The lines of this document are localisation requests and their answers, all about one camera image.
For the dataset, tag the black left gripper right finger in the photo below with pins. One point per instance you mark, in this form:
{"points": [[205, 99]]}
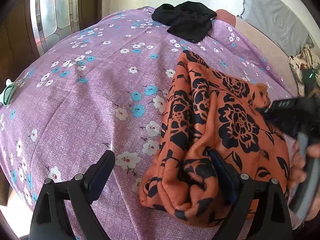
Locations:
{"points": [[271, 219]]}

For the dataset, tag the pink mattress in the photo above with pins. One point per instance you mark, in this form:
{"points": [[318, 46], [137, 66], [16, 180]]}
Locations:
{"points": [[274, 55]]}

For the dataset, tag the orange black floral garment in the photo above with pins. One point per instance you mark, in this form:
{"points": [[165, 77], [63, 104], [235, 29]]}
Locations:
{"points": [[209, 111]]}

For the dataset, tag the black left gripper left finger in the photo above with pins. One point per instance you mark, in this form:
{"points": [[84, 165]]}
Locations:
{"points": [[50, 219]]}

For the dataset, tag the grey pillow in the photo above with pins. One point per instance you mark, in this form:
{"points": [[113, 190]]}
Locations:
{"points": [[279, 23]]}

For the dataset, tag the cream brown patterned blanket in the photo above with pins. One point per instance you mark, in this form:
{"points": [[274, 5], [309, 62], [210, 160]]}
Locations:
{"points": [[301, 64]]}

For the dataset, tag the white green small garment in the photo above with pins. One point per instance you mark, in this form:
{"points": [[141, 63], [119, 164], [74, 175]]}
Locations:
{"points": [[8, 92]]}

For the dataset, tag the right hand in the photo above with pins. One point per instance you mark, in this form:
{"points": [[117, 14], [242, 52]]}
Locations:
{"points": [[298, 175]]}

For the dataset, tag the stained glass window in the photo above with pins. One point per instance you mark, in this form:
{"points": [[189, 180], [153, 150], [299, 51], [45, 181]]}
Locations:
{"points": [[52, 21]]}

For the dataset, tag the purple floral bed sheet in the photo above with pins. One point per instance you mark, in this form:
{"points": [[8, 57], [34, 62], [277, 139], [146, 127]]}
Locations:
{"points": [[106, 88]]}

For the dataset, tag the dark wooden door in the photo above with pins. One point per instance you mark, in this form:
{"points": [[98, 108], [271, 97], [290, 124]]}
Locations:
{"points": [[18, 46]]}

